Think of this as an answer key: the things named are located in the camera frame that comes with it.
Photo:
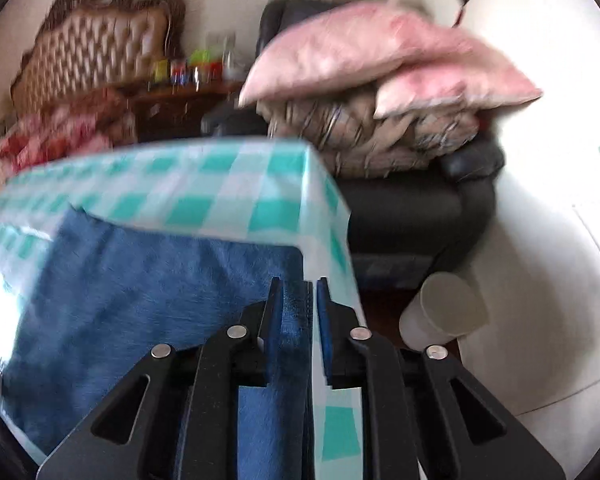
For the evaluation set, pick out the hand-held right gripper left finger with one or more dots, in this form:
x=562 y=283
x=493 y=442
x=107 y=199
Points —
x=273 y=310

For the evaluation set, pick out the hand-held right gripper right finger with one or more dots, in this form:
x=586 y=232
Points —
x=323 y=310

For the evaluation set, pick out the blue pants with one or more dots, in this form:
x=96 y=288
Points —
x=130 y=300

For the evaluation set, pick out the white cylindrical bin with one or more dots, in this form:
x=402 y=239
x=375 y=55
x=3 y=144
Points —
x=440 y=310

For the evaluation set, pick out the black leather armchair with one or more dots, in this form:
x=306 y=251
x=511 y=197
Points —
x=405 y=210

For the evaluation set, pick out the green white checked tablecloth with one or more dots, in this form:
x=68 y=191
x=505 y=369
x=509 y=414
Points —
x=205 y=175

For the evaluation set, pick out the brown patterned quilt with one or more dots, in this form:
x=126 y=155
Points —
x=355 y=140

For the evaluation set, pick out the dark wooden nightstand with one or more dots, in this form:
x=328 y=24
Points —
x=170 y=110

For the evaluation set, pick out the small pink pillow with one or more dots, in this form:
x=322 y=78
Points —
x=455 y=92

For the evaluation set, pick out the red box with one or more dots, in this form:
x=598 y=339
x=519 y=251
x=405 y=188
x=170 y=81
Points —
x=178 y=71

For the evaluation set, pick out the green packet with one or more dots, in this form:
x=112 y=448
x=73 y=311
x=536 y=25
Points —
x=200 y=57

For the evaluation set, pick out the yellow green box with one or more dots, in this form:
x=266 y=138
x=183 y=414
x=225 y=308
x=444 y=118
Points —
x=160 y=71

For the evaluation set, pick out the large pink pillow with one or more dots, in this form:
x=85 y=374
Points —
x=355 y=45

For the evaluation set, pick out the red floral quilt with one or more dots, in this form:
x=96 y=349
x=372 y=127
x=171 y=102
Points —
x=55 y=135

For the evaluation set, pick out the tufted tan headboard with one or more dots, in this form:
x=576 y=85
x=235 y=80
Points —
x=95 y=45

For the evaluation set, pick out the white wardrobe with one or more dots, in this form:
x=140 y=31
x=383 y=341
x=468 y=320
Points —
x=530 y=35

